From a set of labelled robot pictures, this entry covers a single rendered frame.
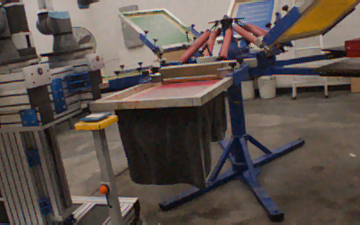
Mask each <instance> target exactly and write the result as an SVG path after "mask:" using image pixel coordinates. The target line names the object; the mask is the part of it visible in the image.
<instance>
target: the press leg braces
mask: <svg viewBox="0 0 360 225"><path fill-rule="evenodd" d="M248 141H249V142H251V143H252V144H253V145H255V147H258V148H259V149H260V150H262V151H263V152H265V154H263V156H266V157H270V156H271V155H272V154H276V153H274V152H271V151H270V149H267V147H265V146H263V145H262V144H260V142H258V141H257V140H255V139H254V138H253V137H251V135H248ZM235 143H236V142H235V138H234V137H232V138H231V139H230V140H229V143H228V145H226V148H225V149H224V150H223V153H222V155H221V158H220V159H219V162H218V163H217V164H216V166H215V168H214V169H213V172H212V173H211V176H210V178H209V179H208V180H206V181H205V182H206V183H208V184H209V185H211V184H212V183H214V182H216V181H218V180H219V179H218V178H217V177H218V174H219V172H220V171H221V169H222V167H223V165H224V163H225V162H226V160H227V158H228V157H229V155H230V156H233V155H234V153H233V146H234V145H235ZM239 143H240V144H241V149H242V151H243V155H244V157H245V159H246V164H247V169H248V171H249V174H250V179H251V180H249V182H250V184H251V185H252V187H253V186H262V184H261V183H259V181H258V180H257V177H256V175H255V170H254V167H253V163H252V161H251V159H250V154H249V152H248V148H247V145H246V141H245V139H244V138H243V137H240V138H239Z"/></svg>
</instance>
